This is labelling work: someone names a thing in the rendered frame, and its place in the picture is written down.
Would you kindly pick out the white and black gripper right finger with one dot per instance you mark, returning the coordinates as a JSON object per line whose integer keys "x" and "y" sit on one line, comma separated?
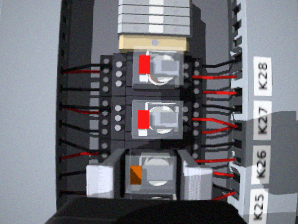
{"x": 197, "y": 181}

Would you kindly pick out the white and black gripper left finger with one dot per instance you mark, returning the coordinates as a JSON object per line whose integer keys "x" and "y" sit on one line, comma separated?
{"x": 107, "y": 179}

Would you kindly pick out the grey relay with orange button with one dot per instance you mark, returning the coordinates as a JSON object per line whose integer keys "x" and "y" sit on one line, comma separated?
{"x": 150, "y": 171}

